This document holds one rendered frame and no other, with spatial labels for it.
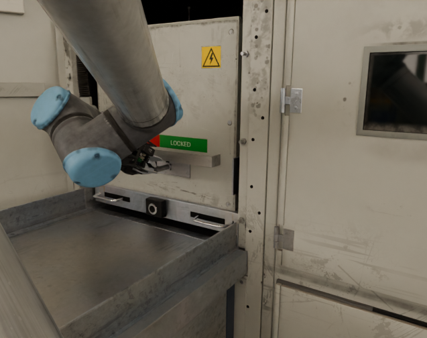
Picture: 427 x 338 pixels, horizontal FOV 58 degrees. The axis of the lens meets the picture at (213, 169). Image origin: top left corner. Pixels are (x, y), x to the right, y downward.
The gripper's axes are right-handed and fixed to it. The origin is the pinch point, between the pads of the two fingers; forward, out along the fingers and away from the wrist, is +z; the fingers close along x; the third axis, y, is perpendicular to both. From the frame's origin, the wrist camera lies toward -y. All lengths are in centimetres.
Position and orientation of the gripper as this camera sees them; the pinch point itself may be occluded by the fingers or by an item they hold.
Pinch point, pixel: (151, 167)
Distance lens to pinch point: 104.9
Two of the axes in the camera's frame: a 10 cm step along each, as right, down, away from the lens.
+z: 4.6, 3.3, 8.2
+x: 2.8, -9.3, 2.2
